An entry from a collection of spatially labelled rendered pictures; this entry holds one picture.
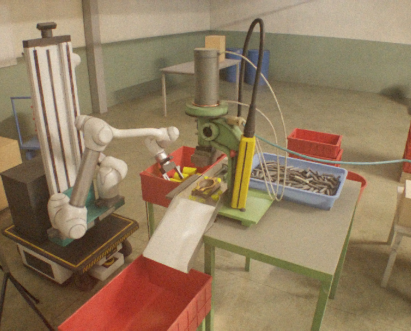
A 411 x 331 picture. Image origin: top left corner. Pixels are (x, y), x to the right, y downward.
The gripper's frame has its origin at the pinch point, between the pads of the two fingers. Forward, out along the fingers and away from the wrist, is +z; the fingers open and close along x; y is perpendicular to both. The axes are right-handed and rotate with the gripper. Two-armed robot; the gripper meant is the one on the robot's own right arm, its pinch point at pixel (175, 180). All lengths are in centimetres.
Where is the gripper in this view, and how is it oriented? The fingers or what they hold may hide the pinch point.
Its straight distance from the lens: 262.7
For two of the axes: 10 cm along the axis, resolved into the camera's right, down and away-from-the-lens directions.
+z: 5.4, 8.4, 0.1
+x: -5.4, 3.5, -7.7
